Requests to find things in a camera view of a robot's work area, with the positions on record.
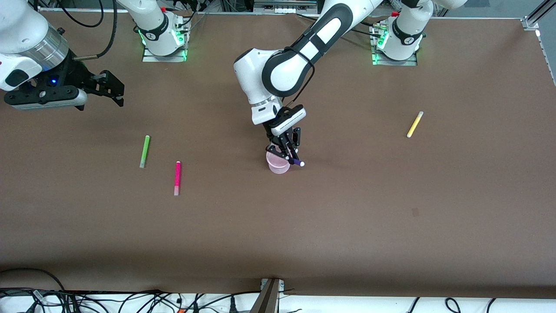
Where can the grey power strip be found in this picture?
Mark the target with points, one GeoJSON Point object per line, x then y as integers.
{"type": "Point", "coordinates": [285, 6]}

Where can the brown paper table cover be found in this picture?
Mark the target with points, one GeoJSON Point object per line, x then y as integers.
{"type": "Point", "coordinates": [278, 239]}

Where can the green highlighter pen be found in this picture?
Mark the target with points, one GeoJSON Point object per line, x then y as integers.
{"type": "Point", "coordinates": [144, 151]}

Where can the pink highlighter pen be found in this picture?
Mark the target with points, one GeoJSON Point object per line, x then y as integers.
{"type": "Point", "coordinates": [177, 178]}

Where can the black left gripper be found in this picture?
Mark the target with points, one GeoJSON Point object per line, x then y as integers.
{"type": "Point", "coordinates": [286, 140]}

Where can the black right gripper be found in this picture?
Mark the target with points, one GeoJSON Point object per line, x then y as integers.
{"type": "Point", "coordinates": [74, 71]}

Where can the metal table edge bracket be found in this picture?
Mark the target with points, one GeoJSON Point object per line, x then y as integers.
{"type": "Point", "coordinates": [267, 298]}

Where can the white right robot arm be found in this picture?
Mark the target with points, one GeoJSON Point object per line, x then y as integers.
{"type": "Point", "coordinates": [26, 39]}

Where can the purple marker pen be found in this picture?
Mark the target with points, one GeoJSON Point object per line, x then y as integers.
{"type": "Point", "coordinates": [299, 163]}

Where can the pink cup pen holder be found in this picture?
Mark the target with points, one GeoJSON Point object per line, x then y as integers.
{"type": "Point", "coordinates": [278, 167]}

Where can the aluminium frame corner bracket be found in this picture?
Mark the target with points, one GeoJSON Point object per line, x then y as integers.
{"type": "Point", "coordinates": [531, 22]}

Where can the yellow highlighter pen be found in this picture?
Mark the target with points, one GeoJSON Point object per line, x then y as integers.
{"type": "Point", "coordinates": [415, 124]}

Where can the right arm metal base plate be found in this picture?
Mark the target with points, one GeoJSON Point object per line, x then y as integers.
{"type": "Point", "coordinates": [150, 58]}

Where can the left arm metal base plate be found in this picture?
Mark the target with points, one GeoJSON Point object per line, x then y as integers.
{"type": "Point", "coordinates": [408, 63]}

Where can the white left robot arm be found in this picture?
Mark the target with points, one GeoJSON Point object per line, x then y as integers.
{"type": "Point", "coordinates": [256, 74]}

